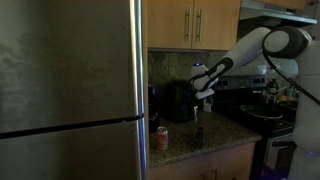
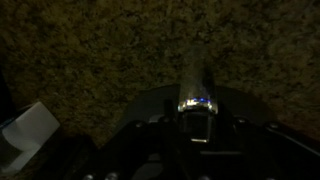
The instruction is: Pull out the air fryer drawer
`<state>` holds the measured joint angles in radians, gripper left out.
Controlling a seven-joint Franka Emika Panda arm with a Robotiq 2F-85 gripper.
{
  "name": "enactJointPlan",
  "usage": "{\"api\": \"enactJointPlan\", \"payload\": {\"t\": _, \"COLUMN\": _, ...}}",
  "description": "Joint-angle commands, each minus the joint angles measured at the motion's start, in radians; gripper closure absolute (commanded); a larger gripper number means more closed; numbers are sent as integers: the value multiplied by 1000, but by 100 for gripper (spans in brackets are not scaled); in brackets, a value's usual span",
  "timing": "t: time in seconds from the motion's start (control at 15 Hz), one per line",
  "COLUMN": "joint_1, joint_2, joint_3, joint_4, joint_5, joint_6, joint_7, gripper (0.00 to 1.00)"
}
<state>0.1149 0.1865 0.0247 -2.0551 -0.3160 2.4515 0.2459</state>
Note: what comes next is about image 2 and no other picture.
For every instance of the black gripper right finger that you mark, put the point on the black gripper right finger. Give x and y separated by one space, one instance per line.
240 106

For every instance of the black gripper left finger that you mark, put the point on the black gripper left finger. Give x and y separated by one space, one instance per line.
160 106

